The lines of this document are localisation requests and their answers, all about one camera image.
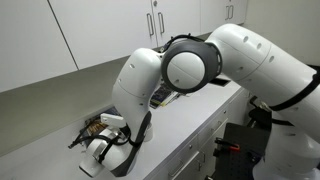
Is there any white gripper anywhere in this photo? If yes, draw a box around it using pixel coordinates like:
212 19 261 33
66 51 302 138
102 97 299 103
78 133 130 178

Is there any dark hardcover book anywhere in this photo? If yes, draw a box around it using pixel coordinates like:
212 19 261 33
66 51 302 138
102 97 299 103
84 106 122 135

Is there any white drawer with lock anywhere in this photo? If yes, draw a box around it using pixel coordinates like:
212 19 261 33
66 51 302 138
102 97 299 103
156 134 201 180

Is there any white edged magazine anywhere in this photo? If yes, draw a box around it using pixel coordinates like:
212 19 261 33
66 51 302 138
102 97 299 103
160 91 183 108

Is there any white lower drawer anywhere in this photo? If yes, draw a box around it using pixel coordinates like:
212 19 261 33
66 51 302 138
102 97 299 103
173 151 209 180

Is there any narrow white drawer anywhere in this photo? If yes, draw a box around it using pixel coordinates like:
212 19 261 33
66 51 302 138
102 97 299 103
197 105 232 148

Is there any black clamp orange tip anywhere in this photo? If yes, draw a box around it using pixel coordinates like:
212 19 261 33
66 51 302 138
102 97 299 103
214 137 241 153

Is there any wide white cabinet door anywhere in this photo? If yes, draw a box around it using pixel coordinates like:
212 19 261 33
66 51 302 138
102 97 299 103
48 0 158 70

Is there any large white cabinet door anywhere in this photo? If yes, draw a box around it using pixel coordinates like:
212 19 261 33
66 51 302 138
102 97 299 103
0 0 79 94

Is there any black flat folder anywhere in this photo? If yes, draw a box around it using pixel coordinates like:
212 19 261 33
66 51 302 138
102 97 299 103
209 78 232 88

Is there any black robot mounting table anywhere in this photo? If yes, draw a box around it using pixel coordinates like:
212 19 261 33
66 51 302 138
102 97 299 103
211 122 272 180

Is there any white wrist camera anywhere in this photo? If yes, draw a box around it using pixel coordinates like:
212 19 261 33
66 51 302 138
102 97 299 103
100 113 127 129

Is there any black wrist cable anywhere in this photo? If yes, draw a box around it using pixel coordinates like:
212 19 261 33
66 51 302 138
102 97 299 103
68 111 153 178

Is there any black arm cable strap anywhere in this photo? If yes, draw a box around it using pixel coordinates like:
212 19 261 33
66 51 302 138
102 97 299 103
268 71 320 113

